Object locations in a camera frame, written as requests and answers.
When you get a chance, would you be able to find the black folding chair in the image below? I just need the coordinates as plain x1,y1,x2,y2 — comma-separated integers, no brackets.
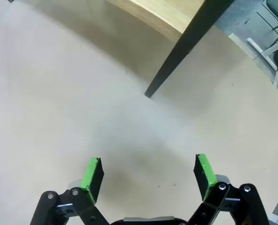
256,0,278,47

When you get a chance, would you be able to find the white table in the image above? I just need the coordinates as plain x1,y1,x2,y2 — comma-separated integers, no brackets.
228,32,278,91

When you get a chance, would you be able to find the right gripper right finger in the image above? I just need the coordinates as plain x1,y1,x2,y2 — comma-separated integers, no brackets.
188,154,270,225

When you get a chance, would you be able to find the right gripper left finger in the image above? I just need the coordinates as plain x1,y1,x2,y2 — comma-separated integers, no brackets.
30,157,111,225

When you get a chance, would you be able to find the black frame wooden shelf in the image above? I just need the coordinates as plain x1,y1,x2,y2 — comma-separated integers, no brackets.
106,0,235,98

